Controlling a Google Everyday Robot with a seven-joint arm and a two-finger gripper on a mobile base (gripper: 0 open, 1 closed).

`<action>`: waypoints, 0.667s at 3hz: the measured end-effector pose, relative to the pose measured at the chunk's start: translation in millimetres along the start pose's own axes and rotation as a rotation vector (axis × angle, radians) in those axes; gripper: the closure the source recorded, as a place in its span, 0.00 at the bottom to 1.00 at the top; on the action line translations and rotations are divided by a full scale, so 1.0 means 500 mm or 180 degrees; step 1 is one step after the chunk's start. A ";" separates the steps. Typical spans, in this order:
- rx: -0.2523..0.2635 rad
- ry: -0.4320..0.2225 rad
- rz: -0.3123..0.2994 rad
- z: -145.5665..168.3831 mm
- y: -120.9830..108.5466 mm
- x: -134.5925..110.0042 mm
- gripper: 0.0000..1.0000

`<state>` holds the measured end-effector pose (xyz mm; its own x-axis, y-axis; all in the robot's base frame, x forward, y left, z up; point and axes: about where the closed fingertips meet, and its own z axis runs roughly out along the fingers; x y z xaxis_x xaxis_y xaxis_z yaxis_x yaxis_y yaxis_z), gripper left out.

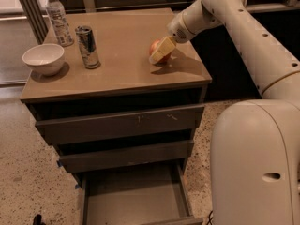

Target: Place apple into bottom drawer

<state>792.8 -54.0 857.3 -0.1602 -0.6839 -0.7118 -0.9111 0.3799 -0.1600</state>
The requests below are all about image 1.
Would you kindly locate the small black floor object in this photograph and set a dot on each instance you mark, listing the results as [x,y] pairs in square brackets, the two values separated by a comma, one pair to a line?
[38,220]

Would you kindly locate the silver drink can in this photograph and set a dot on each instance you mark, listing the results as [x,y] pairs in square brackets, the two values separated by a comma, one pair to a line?
[87,46]

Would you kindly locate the grey open bottom drawer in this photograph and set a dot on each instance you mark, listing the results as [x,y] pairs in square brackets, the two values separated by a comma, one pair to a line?
[148,194]

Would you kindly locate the grey top drawer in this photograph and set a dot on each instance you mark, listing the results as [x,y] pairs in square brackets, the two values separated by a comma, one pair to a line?
[119,125]

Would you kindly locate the clear plastic water bottle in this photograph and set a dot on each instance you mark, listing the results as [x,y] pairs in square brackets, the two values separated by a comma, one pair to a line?
[58,19]

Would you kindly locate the grey drawer cabinet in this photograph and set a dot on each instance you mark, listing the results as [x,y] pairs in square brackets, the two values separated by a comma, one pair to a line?
[125,81]

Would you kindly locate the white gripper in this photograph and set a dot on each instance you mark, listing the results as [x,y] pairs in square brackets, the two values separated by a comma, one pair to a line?
[177,29]

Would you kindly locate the white ceramic bowl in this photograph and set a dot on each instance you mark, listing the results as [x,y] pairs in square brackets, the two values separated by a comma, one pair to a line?
[45,59]

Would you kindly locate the grey middle drawer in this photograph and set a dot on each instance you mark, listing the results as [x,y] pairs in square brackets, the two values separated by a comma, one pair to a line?
[115,158]

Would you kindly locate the red apple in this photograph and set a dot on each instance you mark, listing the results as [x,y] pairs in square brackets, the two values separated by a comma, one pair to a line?
[153,47]

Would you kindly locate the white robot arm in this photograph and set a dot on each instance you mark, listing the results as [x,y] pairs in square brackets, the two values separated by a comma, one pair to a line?
[255,145]

